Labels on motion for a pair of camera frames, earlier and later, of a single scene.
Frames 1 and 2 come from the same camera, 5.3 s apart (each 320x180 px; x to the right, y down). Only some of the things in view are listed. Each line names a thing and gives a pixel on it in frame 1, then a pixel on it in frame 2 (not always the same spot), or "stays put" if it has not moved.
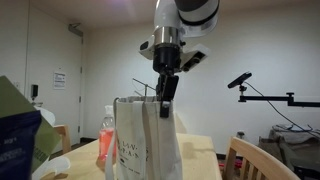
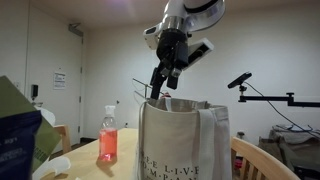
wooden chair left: [64, 131] stays put
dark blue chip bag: [18, 133] stays put
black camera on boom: [238, 82] stays put
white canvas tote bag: [143, 144] to [183, 140]
